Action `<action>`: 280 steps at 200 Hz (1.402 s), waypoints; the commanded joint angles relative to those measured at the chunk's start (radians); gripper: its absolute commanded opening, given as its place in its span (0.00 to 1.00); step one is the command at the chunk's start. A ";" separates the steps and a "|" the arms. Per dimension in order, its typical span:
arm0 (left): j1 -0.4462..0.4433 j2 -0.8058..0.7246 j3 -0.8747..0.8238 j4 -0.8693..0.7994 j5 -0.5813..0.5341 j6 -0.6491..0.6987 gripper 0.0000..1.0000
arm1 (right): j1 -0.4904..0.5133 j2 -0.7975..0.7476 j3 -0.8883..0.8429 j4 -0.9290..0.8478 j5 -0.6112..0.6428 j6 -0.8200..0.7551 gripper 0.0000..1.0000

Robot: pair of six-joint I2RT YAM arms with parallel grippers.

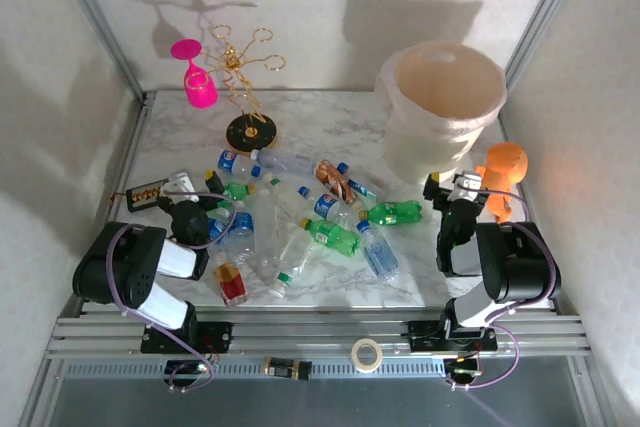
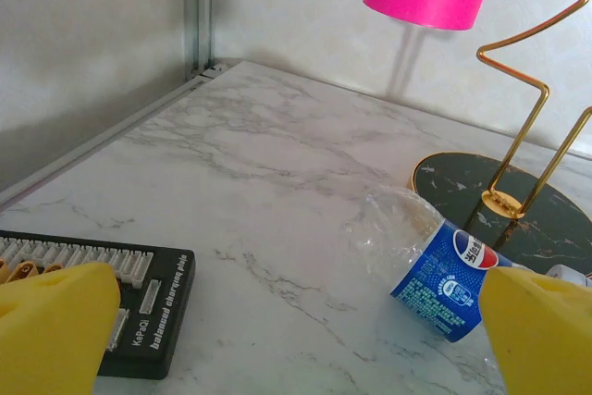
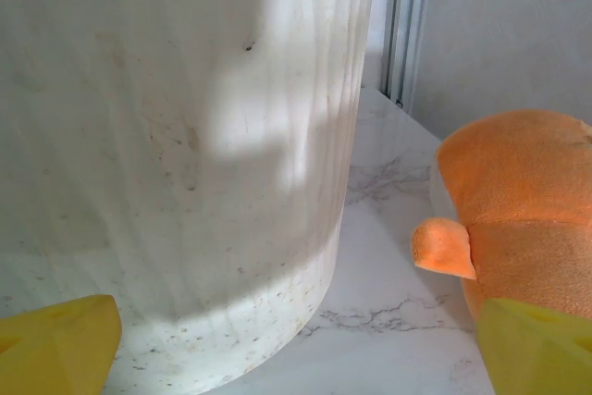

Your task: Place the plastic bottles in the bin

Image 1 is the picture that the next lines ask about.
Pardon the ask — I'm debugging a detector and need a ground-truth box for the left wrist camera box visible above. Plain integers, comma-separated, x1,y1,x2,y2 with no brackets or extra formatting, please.
162,170,201,204

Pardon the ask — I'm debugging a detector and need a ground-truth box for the clear Pepsi bottle blue cap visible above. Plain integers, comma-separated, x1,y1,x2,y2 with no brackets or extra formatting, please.
216,148,263,181
298,185,354,229

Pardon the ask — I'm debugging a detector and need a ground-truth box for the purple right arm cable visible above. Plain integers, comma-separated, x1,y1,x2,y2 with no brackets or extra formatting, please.
452,184,564,391

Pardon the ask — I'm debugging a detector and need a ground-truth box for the gold wire glass rack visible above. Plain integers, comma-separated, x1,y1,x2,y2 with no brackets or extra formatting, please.
202,24,287,156

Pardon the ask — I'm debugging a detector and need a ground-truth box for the aluminium mounting rail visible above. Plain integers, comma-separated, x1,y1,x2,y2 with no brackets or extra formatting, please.
43,304,594,361

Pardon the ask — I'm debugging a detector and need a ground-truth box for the brown Nescafe bottle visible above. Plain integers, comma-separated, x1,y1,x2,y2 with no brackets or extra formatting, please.
313,158,365,209

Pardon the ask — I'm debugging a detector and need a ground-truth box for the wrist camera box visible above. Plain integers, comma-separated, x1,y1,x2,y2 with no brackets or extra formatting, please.
451,170,490,204
162,170,201,204

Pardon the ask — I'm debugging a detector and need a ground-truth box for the perforated metal cable duct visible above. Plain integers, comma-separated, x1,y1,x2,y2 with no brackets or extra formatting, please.
62,359,449,379

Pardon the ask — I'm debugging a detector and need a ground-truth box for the white tape roll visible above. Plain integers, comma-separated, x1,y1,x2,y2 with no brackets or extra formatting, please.
350,338,385,374

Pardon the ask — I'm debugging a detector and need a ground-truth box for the pink plastic wine glass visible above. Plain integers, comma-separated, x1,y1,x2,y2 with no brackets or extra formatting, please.
169,38,220,110

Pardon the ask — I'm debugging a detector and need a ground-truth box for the clear bottle white green cap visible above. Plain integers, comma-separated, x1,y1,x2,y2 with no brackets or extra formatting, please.
264,172,309,228

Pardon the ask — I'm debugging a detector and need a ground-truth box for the blue label water bottle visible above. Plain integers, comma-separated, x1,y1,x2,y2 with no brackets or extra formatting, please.
205,201,255,248
356,220,401,282

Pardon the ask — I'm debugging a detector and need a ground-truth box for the orange plush toy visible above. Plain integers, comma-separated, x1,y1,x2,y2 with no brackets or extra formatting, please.
473,142,530,223

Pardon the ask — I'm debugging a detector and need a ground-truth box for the clear bottle green band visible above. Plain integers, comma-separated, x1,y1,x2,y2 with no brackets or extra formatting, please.
268,226,324,299

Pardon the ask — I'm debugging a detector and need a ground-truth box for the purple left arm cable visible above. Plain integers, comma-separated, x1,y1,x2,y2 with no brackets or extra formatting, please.
106,190,241,393

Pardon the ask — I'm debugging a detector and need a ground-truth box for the slim blue label bottle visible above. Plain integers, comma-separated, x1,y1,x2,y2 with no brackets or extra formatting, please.
337,161,380,201

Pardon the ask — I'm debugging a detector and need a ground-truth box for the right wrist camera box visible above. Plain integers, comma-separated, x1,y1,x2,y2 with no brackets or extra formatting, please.
451,170,490,204

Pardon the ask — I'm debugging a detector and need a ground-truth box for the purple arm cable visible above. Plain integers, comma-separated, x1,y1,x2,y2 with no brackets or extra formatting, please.
452,184,564,391
106,190,241,393

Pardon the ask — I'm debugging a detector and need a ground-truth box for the black and gold cylinder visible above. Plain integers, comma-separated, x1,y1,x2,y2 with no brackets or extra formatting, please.
263,355,312,381

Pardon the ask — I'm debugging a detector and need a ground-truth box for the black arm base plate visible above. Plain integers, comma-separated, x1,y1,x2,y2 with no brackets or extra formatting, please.
407,319,500,353
139,320,234,354

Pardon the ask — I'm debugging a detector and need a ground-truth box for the aluminium frame post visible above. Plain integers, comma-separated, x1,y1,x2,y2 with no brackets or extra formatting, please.
47,0,147,104
503,0,586,93

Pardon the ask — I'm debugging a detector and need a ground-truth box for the red liquid plastic bottle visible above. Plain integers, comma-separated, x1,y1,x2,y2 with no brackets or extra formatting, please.
213,252,250,308

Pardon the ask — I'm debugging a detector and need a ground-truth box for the frosted clear plastic bottle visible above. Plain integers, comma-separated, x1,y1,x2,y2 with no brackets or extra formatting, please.
253,190,281,271

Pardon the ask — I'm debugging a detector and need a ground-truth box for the white bin with plastic liner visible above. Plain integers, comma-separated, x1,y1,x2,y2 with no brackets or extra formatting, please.
374,41,509,186

